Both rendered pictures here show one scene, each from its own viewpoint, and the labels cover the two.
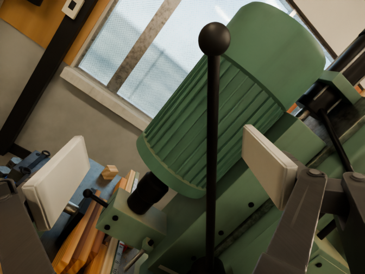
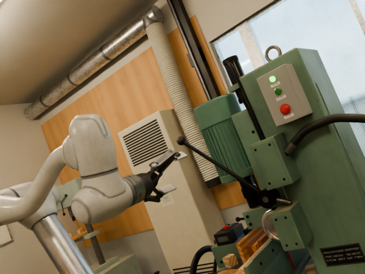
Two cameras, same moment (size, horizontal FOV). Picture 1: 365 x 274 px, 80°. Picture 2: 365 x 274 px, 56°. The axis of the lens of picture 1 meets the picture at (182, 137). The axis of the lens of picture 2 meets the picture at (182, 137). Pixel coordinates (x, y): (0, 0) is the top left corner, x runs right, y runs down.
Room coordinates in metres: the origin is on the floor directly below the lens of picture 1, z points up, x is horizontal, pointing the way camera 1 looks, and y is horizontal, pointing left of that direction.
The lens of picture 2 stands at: (-0.48, -1.02, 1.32)
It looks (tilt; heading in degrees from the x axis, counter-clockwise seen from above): 5 degrees up; 55
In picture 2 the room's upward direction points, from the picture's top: 22 degrees counter-clockwise
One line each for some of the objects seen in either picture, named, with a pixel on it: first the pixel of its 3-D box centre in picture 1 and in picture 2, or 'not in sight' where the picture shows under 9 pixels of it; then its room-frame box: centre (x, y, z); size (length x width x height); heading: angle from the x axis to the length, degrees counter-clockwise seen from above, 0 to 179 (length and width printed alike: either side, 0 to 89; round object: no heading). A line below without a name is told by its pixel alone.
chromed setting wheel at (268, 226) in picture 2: not in sight; (279, 225); (0.34, -0.18, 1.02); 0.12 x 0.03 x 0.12; 107
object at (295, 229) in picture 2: not in sight; (291, 225); (0.32, -0.24, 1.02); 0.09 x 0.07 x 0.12; 17
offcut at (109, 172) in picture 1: (109, 172); not in sight; (0.68, 0.11, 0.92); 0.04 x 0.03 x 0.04; 150
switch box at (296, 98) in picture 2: not in sight; (284, 95); (0.38, -0.37, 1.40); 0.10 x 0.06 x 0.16; 107
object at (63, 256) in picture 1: (76, 230); (253, 242); (0.40, 0.05, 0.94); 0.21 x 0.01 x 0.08; 17
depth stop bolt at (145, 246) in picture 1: (138, 253); not in sight; (0.39, -0.09, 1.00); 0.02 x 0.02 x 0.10; 17
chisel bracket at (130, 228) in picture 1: (132, 223); (264, 216); (0.42, -0.04, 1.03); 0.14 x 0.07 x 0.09; 107
